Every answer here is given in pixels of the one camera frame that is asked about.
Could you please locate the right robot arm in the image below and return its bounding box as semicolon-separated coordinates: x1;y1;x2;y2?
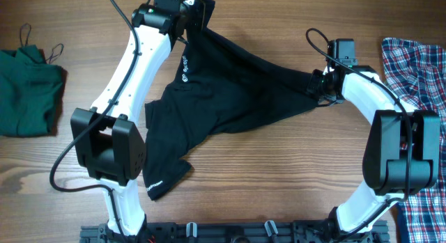
307;66;440;242

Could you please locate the red blue plaid shirt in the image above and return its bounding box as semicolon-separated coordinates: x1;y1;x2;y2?
381;38;445;242

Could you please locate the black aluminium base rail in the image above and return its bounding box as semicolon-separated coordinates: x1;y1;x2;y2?
79;220;390;243

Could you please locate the green drawstring bag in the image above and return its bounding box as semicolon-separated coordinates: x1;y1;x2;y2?
1;23;64;137

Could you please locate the black polo shirt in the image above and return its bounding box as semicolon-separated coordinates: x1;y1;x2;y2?
142;0;318;201

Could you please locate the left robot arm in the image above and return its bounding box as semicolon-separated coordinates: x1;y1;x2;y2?
70;0;194;242

